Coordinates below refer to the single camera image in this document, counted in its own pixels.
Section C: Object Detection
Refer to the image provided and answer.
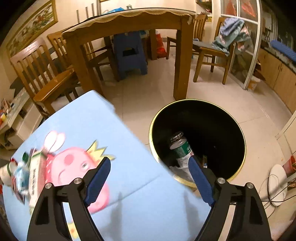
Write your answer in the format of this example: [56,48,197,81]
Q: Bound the white green medicine box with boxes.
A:
[29,151,47,208]

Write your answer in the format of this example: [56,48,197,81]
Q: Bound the crushed plastic water bottle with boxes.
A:
[170,132,194,168]

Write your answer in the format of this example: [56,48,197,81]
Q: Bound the black gold-rimmed trash bin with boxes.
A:
[149,99,246,181]

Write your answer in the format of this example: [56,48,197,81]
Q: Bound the white round fan base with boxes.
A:
[268,164,287,207]

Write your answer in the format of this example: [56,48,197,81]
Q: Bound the light blue cartoon tablecloth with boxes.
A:
[14,90,210,240]

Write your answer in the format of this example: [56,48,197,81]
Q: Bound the white coffee table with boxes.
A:
[1,88,43,150]

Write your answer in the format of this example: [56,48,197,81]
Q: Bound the wooden chair near table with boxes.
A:
[10,38,79,118]

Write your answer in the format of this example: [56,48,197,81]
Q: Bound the wooden chair with clothes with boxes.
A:
[193,16,234,85]

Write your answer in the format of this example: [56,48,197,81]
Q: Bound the blue plastic stool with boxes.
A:
[113,31,147,79]

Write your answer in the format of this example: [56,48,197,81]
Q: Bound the wooden dining table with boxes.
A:
[62,8,197,100]

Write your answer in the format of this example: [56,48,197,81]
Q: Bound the red bag under table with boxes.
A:
[156,31,167,58]

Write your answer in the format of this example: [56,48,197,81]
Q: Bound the pile of clothes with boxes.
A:
[212,18,253,56]

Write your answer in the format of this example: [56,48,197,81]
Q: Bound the far wooden chair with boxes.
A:
[166,14,208,60]

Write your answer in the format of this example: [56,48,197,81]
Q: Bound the framed landscape painting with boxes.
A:
[6,0,58,58]

